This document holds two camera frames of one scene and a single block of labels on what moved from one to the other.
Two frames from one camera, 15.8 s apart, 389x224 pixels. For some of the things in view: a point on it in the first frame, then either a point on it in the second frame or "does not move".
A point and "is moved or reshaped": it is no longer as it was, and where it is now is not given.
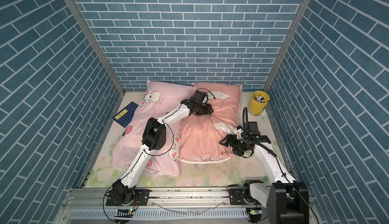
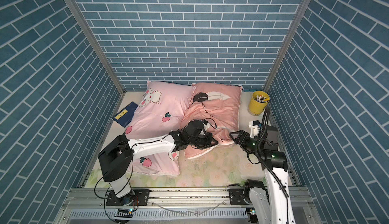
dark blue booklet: x=123 y=117 does not move
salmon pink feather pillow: x=200 y=136 is moved or reshaped
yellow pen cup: x=258 y=102 does not move
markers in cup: x=262 y=99 does not move
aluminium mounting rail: x=192 y=206 does not move
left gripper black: x=207 y=109 -> x=208 y=138
